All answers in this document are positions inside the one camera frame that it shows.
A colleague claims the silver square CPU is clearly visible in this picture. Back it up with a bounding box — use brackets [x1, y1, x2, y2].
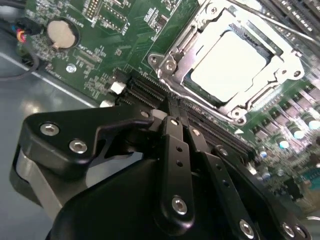
[186, 29, 275, 105]

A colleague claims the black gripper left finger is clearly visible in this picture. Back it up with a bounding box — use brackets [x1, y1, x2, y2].
[9, 98, 197, 236]

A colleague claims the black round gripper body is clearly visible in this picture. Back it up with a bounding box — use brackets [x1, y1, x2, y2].
[47, 158, 227, 240]

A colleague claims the metal socket cover frame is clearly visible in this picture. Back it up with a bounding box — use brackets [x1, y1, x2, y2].
[162, 4, 306, 121]

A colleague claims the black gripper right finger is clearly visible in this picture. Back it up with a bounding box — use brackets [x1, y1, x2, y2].
[177, 99, 314, 240]

